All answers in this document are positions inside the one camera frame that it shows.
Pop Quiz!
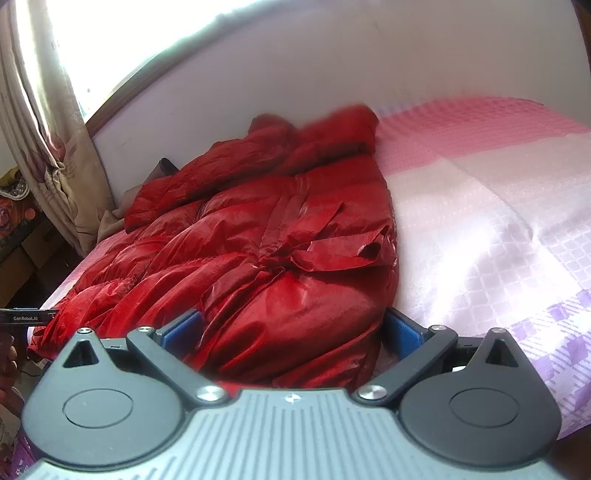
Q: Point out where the floral beige curtain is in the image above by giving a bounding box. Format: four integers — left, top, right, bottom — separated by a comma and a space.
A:
0, 0, 117, 257

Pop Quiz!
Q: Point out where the red down coat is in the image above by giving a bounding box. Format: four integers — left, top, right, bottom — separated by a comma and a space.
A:
28, 105, 402, 389

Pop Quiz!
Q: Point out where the red floral blanket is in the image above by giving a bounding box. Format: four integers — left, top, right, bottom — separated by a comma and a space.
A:
0, 167, 47, 259

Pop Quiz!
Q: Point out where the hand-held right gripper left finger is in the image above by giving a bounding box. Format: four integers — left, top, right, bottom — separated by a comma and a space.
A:
60, 309, 228, 409

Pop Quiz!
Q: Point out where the beige cloth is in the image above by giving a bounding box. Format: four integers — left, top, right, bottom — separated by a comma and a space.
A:
98, 209, 129, 246

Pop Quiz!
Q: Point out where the brown wooden window frame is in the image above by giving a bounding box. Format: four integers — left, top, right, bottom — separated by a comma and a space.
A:
84, 51, 195, 139

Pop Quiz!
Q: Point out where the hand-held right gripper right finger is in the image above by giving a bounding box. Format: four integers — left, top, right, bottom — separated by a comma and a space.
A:
355, 307, 523, 409

